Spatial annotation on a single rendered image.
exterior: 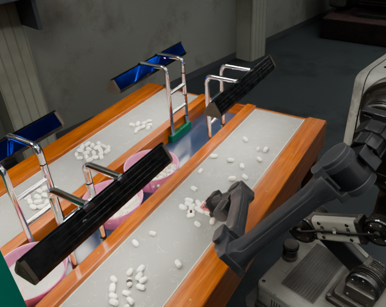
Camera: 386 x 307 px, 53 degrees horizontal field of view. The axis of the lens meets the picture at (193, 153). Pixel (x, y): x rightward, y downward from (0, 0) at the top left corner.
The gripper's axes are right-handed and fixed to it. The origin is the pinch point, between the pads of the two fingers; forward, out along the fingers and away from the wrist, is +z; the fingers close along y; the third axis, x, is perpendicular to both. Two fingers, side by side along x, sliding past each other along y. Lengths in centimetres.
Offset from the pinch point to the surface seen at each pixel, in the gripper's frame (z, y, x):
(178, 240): 1.1, 18.1, 2.0
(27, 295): 26, 64, -17
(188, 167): 16.3, -20.4, -12.3
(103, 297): 6, 52, -3
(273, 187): -15.6, -25.9, 13.0
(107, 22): 150, -158, -131
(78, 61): 170, -121, -116
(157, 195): 16.3, 3.1, -12.8
